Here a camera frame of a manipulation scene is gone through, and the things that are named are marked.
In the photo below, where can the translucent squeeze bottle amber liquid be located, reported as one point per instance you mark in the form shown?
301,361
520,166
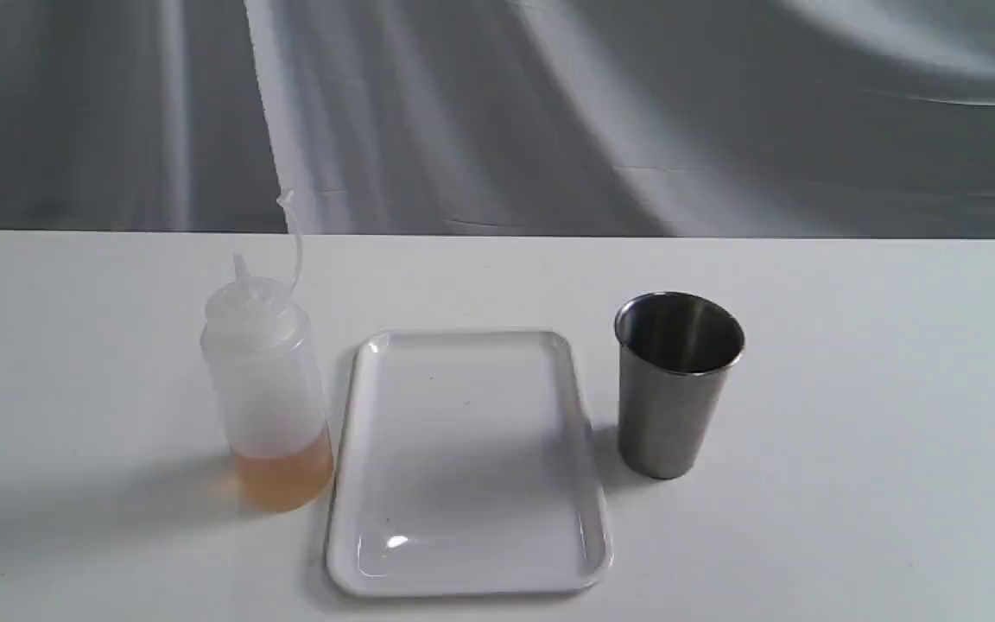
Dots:
257,344

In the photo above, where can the stainless steel cup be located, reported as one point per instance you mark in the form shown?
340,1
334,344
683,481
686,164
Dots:
675,351

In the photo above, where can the white rectangular plastic tray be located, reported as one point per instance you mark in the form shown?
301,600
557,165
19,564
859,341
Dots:
466,469

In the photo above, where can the grey backdrop cloth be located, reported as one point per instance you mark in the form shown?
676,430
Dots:
796,119

